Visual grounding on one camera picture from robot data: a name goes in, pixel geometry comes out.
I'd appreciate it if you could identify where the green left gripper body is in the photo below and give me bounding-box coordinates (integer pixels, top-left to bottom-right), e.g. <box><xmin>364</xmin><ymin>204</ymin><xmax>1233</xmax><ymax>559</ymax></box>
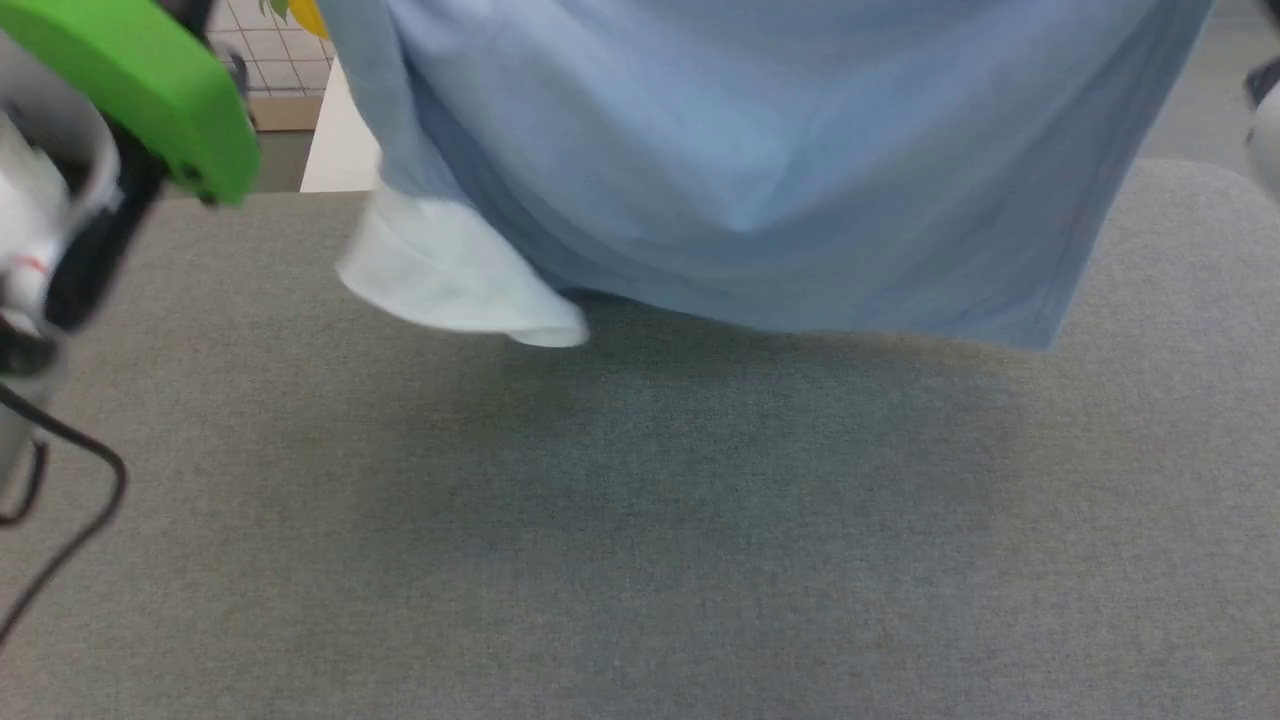
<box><xmin>0</xmin><ymin>0</ymin><xmax>263</xmax><ymax>209</ymax></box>

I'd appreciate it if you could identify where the light blue and white shirt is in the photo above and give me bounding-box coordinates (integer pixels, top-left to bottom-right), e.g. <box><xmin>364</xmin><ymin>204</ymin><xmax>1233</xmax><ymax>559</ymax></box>
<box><xmin>318</xmin><ymin>0</ymin><xmax>1216</xmax><ymax>351</ymax></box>

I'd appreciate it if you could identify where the lemon print partition screen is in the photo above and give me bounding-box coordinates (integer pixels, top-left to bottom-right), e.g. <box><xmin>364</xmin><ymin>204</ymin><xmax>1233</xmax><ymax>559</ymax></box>
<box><xmin>205</xmin><ymin>0</ymin><xmax>336</xmax><ymax>131</ymax></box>

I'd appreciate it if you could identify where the white box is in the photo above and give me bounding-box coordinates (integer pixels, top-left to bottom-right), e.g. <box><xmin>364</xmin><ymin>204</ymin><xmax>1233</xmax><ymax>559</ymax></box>
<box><xmin>300</xmin><ymin>60</ymin><xmax>386</xmax><ymax>193</ymax></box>

